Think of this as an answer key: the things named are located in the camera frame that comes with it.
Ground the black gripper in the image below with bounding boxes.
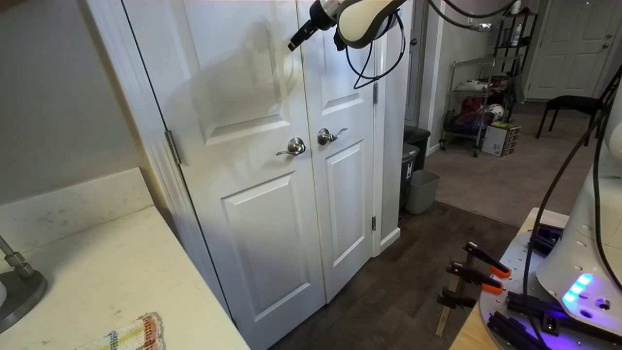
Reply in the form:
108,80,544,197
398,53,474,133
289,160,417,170
287,0,340,51

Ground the white closet door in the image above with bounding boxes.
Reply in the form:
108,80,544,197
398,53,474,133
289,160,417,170
299,30,375,302
120,0,324,350

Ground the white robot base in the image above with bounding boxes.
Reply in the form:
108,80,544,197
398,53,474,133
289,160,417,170
536,90,622,335

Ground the brushed nickel right door lever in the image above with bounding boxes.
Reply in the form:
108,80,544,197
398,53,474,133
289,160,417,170
316,129,342,146

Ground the brushed nickel door lever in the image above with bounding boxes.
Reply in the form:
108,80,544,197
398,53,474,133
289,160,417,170
316,129,342,146
279,139,307,158

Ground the brushed nickel left door lever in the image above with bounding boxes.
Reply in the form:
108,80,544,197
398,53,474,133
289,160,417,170
279,139,307,158

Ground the door hinge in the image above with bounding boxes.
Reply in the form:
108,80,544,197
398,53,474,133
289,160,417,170
165,131,182,166

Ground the white background door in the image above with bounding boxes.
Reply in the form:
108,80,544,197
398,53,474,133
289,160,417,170
524,0,622,100

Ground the black trash can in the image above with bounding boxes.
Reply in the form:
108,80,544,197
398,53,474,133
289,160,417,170
402,127,429,187

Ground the grey trash bin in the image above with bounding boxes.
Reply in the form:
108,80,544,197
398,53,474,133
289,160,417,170
404,170,439,214

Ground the white cardboard box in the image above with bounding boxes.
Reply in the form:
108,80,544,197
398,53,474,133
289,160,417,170
482,125,518,158

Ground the black chair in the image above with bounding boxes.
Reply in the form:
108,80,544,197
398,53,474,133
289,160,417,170
536,96,606,135

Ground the black orange clamp lower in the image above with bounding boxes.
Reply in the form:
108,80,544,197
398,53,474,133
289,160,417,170
437,263,503,310

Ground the black orange clamp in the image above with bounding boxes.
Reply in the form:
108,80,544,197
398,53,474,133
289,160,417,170
464,242,511,279
437,263,503,310

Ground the wire storage rack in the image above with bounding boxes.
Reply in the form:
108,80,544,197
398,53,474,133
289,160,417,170
439,6,538,156

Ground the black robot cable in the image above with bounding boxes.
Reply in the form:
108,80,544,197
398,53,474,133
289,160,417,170
520,65,622,300

